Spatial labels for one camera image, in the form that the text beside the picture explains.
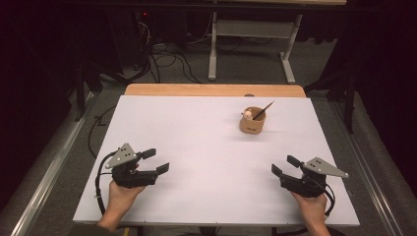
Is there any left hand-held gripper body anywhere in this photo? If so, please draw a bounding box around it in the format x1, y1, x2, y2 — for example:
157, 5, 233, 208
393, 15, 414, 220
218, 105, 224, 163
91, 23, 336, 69
104, 143, 159, 190

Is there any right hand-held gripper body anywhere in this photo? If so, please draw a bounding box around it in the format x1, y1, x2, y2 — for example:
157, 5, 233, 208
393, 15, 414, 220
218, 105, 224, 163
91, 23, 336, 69
279, 156, 350, 199

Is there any wooden pen holder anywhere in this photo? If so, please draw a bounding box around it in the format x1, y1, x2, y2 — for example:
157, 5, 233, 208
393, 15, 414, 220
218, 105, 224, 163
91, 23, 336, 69
238, 106, 268, 136

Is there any black pencil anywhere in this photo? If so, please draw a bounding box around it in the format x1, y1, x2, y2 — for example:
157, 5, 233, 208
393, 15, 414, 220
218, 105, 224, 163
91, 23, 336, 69
252, 100, 275, 121

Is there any person's right hand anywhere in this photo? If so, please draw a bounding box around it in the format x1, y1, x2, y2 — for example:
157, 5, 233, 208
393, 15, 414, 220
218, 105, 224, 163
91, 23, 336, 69
289, 189, 328, 228

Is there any person's left hand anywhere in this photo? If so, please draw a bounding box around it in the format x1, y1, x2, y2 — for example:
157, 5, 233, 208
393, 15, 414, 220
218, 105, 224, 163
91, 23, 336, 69
106, 162, 148, 225

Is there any white board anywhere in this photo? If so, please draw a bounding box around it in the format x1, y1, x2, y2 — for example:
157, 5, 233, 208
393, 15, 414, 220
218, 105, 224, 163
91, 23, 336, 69
72, 94, 361, 228

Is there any black metal stand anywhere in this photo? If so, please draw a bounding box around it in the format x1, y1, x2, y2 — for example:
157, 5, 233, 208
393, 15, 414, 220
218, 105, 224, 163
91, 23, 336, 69
304, 65, 359, 135
74, 61, 103, 123

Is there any wooden table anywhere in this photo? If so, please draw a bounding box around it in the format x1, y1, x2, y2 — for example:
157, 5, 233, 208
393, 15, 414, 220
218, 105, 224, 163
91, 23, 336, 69
124, 83, 307, 98

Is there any black computer tower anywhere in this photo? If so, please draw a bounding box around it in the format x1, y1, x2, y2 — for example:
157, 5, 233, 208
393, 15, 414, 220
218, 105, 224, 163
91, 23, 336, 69
107, 8, 152, 71

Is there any right hand-held gripper cable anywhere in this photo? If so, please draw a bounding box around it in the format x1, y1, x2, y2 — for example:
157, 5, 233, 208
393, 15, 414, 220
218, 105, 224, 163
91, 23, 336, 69
322, 182, 336, 218

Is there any hand-held gripper cable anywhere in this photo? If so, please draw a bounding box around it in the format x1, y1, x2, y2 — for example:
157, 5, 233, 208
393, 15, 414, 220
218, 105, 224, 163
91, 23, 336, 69
322, 182, 336, 218
94, 150, 118, 216

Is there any left hand-held gripper cable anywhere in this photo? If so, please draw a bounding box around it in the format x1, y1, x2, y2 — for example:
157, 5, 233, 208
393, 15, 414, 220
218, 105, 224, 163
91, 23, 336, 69
94, 150, 118, 216

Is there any thin black floor cable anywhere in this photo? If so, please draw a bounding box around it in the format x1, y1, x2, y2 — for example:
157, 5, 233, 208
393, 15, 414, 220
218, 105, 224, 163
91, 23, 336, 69
87, 103, 118, 159

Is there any aluminium floor rail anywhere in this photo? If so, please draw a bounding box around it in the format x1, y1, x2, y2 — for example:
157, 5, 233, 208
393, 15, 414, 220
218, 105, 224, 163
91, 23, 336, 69
329, 100, 408, 236
9, 91, 96, 236

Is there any tangle of floor cables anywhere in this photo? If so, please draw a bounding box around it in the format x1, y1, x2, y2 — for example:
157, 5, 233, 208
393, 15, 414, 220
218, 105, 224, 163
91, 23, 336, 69
132, 9, 210, 85

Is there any white metal desk frame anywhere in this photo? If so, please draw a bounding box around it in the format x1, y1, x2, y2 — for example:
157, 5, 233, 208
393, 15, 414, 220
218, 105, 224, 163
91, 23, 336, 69
208, 11, 305, 85

